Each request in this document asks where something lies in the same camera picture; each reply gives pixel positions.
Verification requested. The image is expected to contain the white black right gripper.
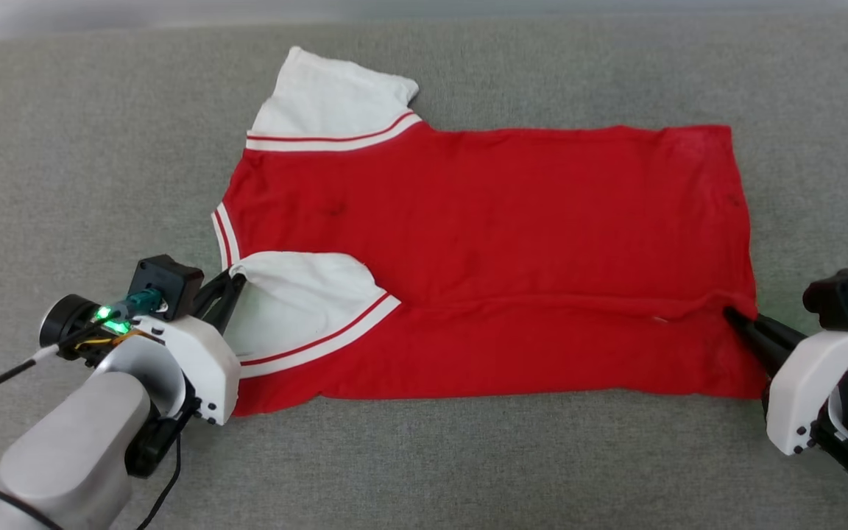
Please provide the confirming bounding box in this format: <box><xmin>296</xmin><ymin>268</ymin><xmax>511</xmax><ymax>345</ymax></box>
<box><xmin>723</xmin><ymin>306</ymin><xmax>848</xmax><ymax>459</ymax></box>

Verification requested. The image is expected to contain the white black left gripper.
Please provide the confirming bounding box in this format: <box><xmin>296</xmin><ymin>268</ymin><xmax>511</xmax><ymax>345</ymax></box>
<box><xmin>38</xmin><ymin>268</ymin><xmax>249</xmax><ymax>479</ymax></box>

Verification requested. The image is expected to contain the red and white sports shirt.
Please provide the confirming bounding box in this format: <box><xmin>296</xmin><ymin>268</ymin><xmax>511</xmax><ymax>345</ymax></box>
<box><xmin>210</xmin><ymin>46</ymin><xmax>769</xmax><ymax>418</ymax></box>

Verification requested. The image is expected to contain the grey fabric sofa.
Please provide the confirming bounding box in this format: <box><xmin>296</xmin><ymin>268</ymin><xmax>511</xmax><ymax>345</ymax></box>
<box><xmin>0</xmin><ymin>15</ymin><xmax>848</xmax><ymax>530</ymax></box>

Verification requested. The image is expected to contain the teal left camera connector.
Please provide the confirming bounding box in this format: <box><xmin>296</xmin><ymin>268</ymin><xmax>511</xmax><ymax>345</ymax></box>
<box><xmin>124</xmin><ymin>288</ymin><xmax>165</xmax><ymax>315</ymax></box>

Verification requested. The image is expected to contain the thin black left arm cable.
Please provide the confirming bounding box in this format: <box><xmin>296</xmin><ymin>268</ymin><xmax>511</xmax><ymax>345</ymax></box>
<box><xmin>135</xmin><ymin>433</ymin><xmax>183</xmax><ymax>530</ymax></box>

